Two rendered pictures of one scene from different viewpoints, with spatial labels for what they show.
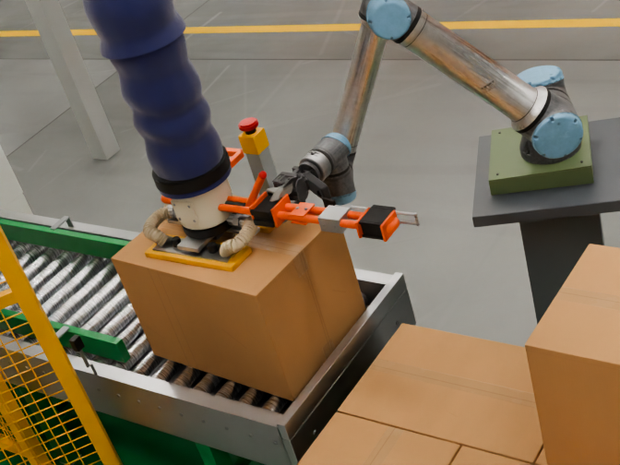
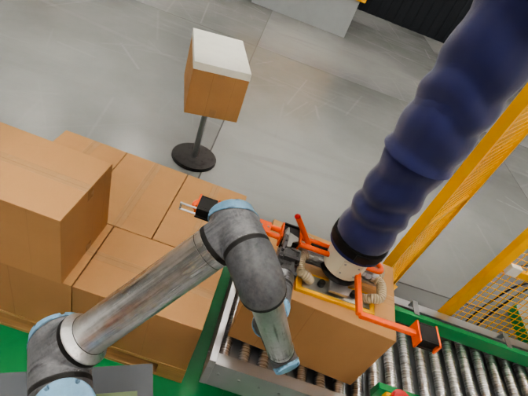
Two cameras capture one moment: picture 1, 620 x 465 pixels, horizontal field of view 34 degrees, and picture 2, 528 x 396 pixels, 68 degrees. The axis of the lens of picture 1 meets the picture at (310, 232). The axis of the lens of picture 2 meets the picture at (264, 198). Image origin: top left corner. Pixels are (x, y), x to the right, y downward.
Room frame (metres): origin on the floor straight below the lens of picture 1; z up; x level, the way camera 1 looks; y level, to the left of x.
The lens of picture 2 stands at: (3.13, -0.88, 2.14)
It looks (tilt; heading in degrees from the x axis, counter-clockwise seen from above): 38 degrees down; 133
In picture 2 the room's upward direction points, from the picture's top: 23 degrees clockwise
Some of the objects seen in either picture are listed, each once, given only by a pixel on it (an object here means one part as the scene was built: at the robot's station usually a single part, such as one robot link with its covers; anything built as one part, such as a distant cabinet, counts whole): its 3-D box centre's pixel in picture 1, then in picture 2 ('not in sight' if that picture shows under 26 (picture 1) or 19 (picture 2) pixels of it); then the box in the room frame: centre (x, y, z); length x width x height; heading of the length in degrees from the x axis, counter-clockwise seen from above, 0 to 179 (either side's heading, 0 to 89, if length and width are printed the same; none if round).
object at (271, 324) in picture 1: (241, 288); (311, 300); (2.61, 0.26, 0.75); 0.60 x 0.40 x 0.40; 44
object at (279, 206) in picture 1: (270, 208); (289, 236); (2.45, 0.08, 1.08); 0.10 x 0.08 x 0.06; 138
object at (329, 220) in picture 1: (335, 219); not in sight; (2.31, -0.08, 1.07); 0.07 x 0.07 x 0.04; 48
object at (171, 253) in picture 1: (195, 247); not in sight; (2.55, 0.33, 0.97); 0.34 x 0.10 x 0.05; 48
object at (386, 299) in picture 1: (346, 351); (230, 295); (2.37, 0.00, 0.58); 0.70 x 0.03 x 0.06; 138
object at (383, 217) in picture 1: (376, 224); (207, 207); (2.22, -0.17, 1.07); 0.08 x 0.07 x 0.05; 48
